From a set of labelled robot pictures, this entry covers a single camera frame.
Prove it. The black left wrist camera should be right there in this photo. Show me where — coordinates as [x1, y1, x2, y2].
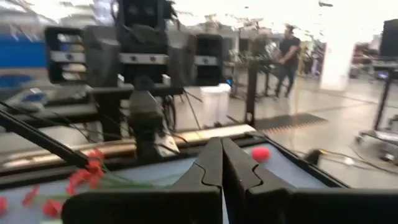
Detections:
[118, 0, 167, 29]

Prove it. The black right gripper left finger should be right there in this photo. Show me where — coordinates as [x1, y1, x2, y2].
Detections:
[61, 137, 224, 224]

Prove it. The black mat orange toothed edge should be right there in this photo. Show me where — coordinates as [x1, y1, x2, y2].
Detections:
[253, 112, 329, 133]

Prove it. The person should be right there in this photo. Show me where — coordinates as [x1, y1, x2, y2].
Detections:
[273, 24, 302, 99]

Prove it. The large blue bin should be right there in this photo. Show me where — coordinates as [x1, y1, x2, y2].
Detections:
[0, 34, 47, 69]

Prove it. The white pillar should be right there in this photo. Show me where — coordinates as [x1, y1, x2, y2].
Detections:
[320, 37, 355, 91]

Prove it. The red small blossom spray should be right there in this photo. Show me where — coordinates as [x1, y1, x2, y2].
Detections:
[0, 149, 156, 220]

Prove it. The white trash bin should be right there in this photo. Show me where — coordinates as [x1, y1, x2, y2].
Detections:
[200, 83, 232, 128]

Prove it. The black rolling stand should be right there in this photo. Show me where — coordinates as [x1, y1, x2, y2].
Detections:
[244, 57, 280, 125]

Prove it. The black table frame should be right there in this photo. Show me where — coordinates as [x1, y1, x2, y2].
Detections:
[0, 136, 349, 190]

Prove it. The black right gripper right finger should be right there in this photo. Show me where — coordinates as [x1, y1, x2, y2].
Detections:
[222, 138, 398, 224]

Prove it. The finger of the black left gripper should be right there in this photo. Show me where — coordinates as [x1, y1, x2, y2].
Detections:
[82, 24, 121, 88]
[167, 30, 197, 88]

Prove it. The black diagonal frame brace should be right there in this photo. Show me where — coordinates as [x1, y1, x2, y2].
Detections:
[0, 108, 91, 169]

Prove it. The red tulip green stem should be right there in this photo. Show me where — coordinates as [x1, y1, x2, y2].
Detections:
[251, 146, 272, 163]

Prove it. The tan wooden plank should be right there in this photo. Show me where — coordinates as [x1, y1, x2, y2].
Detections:
[0, 124, 256, 170]

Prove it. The black monitor stand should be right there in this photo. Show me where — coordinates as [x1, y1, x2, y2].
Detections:
[356, 18, 398, 164]

